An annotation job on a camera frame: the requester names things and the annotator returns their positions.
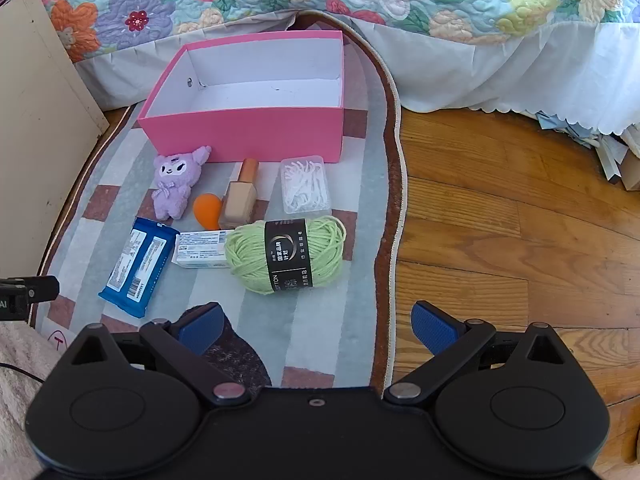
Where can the blue wipes packet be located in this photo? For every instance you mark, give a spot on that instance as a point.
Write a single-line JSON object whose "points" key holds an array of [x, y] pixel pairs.
{"points": [[140, 265]]}

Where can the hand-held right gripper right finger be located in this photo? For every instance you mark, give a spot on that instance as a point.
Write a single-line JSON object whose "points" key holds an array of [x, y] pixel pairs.
{"points": [[432, 327]]}

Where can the pink cardboard box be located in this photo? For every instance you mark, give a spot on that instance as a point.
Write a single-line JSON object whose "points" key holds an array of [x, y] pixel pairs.
{"points": [[240, 135]]}

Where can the purple plush toy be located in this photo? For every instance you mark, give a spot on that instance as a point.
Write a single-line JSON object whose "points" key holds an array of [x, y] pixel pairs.
{"points": [[172, 185]]}

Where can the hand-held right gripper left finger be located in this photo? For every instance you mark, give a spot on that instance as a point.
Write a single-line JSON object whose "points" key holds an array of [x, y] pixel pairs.
{"points": [[202, 330]]}

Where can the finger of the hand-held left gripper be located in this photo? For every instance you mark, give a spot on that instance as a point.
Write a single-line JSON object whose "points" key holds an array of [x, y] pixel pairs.
{"points": [[42, 287], [12, 302]]}

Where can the pile of papers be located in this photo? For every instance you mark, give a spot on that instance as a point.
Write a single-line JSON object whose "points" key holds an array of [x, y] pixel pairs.
{"points": [[615, 150]]}

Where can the white bed skirt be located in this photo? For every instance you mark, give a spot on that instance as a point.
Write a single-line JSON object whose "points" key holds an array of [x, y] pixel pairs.
{"points": [[460, 70]]}

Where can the checked floor rug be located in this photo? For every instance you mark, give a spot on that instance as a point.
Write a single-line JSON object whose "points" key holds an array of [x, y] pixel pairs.
{"points": [[325, 310]]}

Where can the pink fluffy cloth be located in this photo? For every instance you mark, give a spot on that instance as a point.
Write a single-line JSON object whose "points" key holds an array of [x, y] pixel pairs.
{"points": [[20, 410]]}

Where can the small white carton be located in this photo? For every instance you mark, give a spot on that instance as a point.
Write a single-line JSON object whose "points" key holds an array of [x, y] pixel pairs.
{"points": [[200, 252]]}

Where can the clear floss pick box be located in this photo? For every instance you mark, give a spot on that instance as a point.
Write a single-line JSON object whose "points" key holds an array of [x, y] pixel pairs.
{"points": [[305, 185]]}

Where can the orange makeup sponge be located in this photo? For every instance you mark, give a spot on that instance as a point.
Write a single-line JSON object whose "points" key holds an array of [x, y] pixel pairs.
{"points": [[206, 210]]}

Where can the green yarn ball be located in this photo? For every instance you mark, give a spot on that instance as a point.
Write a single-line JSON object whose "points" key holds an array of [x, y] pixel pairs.
{"points": [[250, 255]]}

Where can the beige foundation bottle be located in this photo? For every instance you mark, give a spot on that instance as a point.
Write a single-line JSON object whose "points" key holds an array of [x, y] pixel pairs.
{"points": [[240, 200]]}

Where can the beige cabinet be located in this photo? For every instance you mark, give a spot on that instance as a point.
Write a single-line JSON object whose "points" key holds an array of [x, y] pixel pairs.
{"points": [[35, 135]]}

